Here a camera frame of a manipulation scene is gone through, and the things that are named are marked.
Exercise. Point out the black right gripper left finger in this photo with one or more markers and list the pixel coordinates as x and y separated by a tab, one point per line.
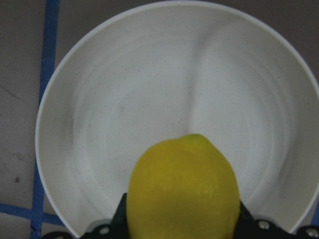
114	228

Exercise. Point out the cream round plate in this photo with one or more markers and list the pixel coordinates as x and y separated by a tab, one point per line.
167	69

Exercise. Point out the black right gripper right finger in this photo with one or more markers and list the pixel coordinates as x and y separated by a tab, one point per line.
252	228

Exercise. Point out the yellow lemon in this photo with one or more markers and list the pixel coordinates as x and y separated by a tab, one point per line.
183	188

